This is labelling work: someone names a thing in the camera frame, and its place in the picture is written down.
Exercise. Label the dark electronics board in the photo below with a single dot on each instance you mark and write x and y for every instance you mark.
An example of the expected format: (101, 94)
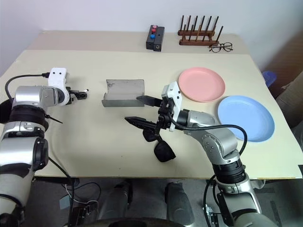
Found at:
(84, 211)

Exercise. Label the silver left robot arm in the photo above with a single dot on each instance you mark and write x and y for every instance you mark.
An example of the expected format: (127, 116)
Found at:
(28, 94)

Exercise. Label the black sunglasses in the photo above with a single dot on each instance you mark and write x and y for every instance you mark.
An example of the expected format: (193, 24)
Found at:
(163, 151)

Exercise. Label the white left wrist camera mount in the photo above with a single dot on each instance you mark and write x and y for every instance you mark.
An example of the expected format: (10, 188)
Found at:
(56, 78)

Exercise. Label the black box with coloured buttons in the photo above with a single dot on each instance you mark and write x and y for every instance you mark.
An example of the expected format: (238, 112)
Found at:
(151, 40)

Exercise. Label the blue plate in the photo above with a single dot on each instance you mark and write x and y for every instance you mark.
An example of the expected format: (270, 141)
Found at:
(246, 118)

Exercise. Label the black-framed clear eyeglasses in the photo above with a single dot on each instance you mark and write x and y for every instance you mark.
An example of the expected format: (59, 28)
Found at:
(221, 47)

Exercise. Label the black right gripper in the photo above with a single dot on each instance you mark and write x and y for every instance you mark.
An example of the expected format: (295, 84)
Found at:
(165, 113)

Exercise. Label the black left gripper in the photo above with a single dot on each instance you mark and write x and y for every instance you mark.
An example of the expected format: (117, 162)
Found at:
(71, 95)

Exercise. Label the dark rounded robot leg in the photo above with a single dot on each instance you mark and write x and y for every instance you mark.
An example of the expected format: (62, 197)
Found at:
(180, 203)
(118, 198)

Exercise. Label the brown wooden peg rack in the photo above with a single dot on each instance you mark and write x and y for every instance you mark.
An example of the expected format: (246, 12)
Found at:
(198, 40)

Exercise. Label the marker with white end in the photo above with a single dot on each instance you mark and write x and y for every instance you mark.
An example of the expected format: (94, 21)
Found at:
(87, 90)

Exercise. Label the small grey-blue square plate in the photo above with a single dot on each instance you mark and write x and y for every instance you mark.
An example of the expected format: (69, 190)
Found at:
(64, 203)

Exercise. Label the grey rectangular sponge pad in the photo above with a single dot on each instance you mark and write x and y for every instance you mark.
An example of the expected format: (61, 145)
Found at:
(123, 94)

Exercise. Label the pink plate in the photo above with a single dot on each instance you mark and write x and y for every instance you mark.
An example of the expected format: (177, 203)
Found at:
(203, 82)

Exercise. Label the metal clamp bracket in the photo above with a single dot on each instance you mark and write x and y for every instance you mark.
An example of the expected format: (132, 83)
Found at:
(211, 214)

